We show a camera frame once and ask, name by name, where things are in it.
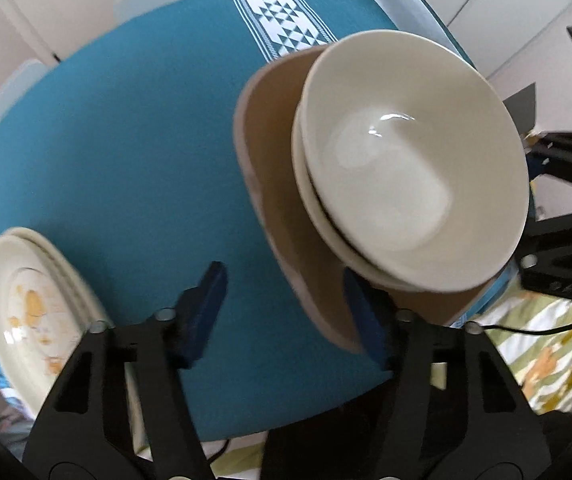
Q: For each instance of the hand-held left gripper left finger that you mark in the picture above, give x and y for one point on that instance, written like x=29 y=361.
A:
x=207 y=310

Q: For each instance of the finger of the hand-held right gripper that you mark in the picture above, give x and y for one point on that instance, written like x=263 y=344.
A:
x=566 y=165
x=566 y=255

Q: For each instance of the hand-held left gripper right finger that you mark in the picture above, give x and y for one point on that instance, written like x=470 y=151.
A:
x=362 y=312

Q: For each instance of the cream ceramic bowl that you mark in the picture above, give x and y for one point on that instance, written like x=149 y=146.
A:
x=416 y=170
x=316 y=220

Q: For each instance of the beige square dish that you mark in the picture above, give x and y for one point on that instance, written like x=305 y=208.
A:
x=276 y=150

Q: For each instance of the yellow patterned white plate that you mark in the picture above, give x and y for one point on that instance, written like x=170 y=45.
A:
x=31 y=310

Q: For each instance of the dark grey angular object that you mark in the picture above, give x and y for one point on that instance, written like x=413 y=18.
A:
x=522 y=110

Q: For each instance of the cream deep plate yellow inside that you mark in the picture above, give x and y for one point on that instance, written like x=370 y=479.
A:
x=61 y=272

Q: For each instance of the teal patterned tablecloth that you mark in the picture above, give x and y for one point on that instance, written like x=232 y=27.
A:
x=131 y=160

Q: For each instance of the white wardrobe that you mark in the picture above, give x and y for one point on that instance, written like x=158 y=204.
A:
x=491 y=5

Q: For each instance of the white panelled door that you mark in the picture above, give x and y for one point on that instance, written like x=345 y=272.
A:
x=66 y=5

